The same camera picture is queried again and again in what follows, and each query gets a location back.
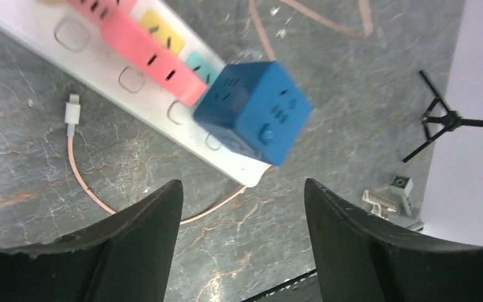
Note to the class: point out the large white power strip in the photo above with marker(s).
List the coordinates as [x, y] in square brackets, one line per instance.
[64, 36]

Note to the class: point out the blue cube socket adapter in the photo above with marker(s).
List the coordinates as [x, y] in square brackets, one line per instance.
[255, 109]

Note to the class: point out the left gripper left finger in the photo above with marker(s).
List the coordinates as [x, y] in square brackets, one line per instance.
[124, 257]

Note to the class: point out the black microphone tripod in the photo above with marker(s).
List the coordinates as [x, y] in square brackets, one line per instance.
[450, 121]

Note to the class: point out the grey small bracket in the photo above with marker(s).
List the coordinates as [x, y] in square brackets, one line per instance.
[402, 186]

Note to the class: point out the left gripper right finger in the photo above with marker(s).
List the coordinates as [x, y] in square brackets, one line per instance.
[362, 257]

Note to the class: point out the pink plug adapter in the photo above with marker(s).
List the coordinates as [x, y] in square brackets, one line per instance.
[123, 34]

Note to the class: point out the white comb-like part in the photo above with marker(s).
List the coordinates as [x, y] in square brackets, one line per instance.
[381, 206]

